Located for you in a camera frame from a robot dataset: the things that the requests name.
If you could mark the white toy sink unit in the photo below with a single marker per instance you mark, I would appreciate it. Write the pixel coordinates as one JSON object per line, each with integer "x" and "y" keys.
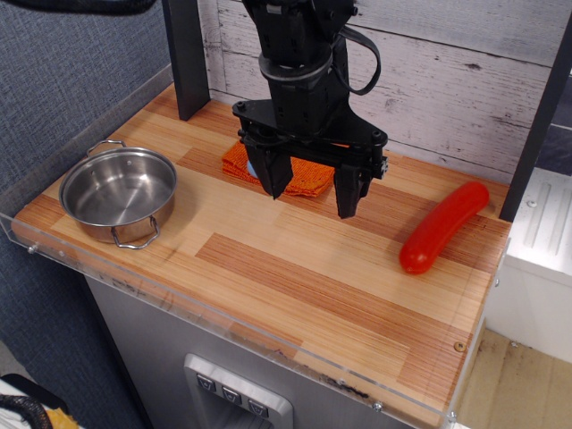
{"x": 530, "y": 300}

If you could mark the grey toy fridge cabinet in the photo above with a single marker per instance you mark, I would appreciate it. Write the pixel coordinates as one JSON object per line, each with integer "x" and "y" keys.
{"x": 153, "y": 344}

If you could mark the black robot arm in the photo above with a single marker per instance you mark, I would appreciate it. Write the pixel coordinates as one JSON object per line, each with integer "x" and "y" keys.
{"x": 304, "y": 60}

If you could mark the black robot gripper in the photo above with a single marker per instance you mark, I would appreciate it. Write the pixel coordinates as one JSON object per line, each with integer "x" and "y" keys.
{"x": 316, "y": 124}

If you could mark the orange knitted cloth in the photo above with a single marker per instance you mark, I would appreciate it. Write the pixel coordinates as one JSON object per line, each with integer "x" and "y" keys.
{"x": 309, "y": 179}

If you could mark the red plastic sausage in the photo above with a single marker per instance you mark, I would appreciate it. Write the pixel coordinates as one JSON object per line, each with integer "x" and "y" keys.
{"x": 435, "y": 231}

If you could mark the stainless steel pot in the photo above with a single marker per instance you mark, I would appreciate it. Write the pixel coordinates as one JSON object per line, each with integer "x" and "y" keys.
{"x": 120, "y": 194}

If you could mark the dark grey right post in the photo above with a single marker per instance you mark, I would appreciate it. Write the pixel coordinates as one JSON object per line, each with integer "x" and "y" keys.
{"x": 542, "y": 120}

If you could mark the dark grey left post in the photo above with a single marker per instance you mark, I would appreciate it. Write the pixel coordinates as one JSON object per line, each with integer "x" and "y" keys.
{"x": 186, "y": 49}

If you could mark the dark grey post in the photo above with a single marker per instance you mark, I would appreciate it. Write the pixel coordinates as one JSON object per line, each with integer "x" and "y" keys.
{"x": 186, "y": 49}
{"x": 542, "y": 120}

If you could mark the clear acrylic guard rail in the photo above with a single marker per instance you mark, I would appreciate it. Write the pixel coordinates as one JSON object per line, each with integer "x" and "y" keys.
{"x": 279, "y": 291}

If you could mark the blue plastic spoon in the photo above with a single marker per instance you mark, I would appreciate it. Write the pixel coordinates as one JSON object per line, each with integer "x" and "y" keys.
{"x": 251, "y": 170}

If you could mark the silver dispenser button panel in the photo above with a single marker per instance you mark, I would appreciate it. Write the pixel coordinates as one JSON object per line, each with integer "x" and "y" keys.
{"x": 224, "y": 399}

